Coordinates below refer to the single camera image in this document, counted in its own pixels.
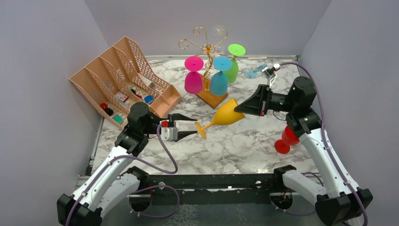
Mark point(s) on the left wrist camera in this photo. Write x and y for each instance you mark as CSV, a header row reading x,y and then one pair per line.
x,y
169,131

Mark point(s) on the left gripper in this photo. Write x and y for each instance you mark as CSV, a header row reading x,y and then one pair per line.
x,y
171,117

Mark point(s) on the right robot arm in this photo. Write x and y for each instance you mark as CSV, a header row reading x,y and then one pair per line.
x,y
340,199

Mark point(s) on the gold wine glass rack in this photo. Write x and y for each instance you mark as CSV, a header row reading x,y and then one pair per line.
x,y
208,51

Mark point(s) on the clear wine glass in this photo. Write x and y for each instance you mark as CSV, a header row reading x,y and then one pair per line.
x,y
218,35

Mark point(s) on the blue wine glass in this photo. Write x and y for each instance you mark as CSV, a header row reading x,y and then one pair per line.
x,y
219,81

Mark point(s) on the small blue white package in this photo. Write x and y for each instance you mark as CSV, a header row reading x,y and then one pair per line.
x,y
255,72

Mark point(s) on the red wine glass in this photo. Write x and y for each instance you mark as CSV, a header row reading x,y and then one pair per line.
x,y
287,140

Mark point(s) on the yellow wine glass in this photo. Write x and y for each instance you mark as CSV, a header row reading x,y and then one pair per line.
x,y
225,115

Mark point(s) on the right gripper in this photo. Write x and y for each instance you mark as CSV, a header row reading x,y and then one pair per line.
x,y
258,104

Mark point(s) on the green wine glass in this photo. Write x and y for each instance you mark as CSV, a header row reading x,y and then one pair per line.
x,y
236,50

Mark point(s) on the magenta wine glass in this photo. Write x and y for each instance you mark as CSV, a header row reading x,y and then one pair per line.
x,y
193,83

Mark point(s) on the black mounting rail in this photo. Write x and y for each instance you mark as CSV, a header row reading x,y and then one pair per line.
x,y
209,189

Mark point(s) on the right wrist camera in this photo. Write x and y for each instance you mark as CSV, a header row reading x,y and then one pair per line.
x,y
270,73

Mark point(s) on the pink plastic desk organizer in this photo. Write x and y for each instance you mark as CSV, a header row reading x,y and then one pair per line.
x,y
123,67

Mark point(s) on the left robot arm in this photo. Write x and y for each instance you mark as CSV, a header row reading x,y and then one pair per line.
x,y
87,205

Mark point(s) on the small card box in organizer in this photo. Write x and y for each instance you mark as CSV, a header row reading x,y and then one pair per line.
x,y
121,97

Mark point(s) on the red black item in organizer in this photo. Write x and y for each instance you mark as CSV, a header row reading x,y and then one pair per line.
x,y
106,109

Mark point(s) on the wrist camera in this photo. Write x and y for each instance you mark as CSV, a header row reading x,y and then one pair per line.
x,y
270,73
169,131

